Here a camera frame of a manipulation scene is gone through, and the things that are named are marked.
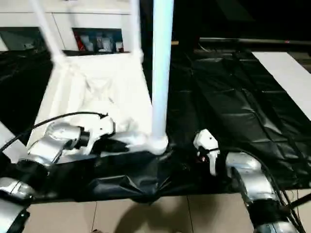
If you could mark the white plastic table top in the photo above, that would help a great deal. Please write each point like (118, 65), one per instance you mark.
(97, 85)

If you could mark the white plastic table leg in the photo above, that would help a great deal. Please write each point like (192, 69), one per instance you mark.
(11, 140)
(161, 72)
(136, 29)
(48, 36)

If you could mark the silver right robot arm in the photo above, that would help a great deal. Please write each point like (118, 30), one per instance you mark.
(252, 174)

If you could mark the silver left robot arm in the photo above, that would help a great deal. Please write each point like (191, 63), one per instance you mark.
(56, 138)

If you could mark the black glossy mat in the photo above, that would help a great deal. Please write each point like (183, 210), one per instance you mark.
(230, 109)

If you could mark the black metal stand bar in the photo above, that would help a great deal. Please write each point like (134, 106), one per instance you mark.
(300, 201)

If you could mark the flat white board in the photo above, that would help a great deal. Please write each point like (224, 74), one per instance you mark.
(286, 75)

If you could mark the white glass-door cabinet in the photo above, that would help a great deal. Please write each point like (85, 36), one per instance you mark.
(97, 19)

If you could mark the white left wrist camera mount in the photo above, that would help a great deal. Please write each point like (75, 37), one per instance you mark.
(102, 128)

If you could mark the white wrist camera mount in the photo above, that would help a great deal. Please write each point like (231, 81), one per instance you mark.
(206, 140)
(102, 128)

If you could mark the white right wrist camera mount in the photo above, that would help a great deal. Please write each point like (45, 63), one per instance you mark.
(206, 140)

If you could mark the long black metal rail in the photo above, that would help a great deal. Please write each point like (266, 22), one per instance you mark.
(255, 41)

